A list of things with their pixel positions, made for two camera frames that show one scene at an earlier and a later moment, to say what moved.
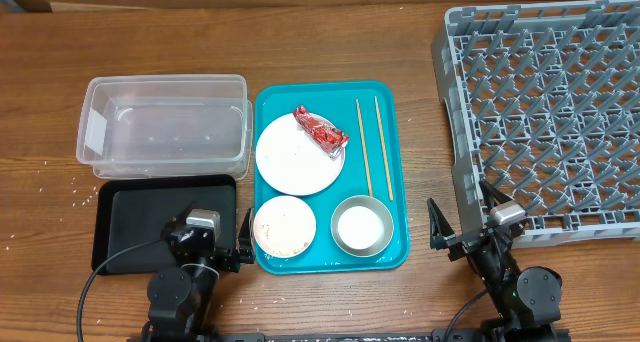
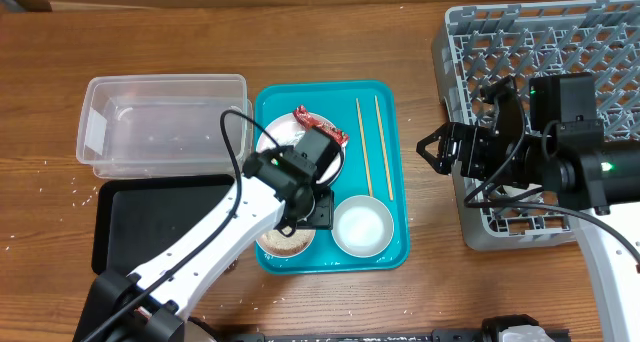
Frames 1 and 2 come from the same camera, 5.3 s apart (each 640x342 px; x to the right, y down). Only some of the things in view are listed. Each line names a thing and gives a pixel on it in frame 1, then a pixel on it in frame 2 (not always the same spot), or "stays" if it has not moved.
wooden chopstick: [384, 148] stays
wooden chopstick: [364, 148] stays
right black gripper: [441, 234] → [472, 135]
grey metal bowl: [362, 226] stays
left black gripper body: [227, 259] → [317, 208]
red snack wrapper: [332, 140] stays
